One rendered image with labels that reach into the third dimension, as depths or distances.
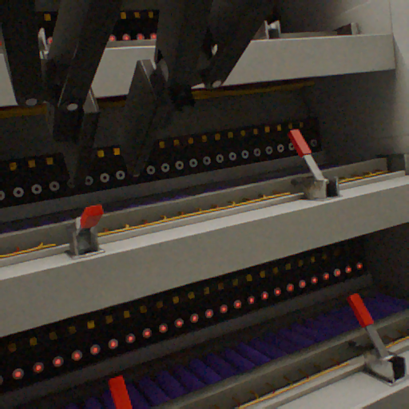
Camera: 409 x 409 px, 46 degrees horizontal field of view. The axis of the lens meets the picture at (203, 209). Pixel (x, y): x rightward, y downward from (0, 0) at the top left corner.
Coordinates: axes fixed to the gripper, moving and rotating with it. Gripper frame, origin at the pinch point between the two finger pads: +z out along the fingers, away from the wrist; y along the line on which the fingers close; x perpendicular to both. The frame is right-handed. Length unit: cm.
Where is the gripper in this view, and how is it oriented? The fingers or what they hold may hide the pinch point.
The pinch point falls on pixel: (109, 127)
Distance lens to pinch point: 27.5
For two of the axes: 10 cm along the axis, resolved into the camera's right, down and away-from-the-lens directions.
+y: 8.9, -1.9, 4.2
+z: -3.1, 4.4, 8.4
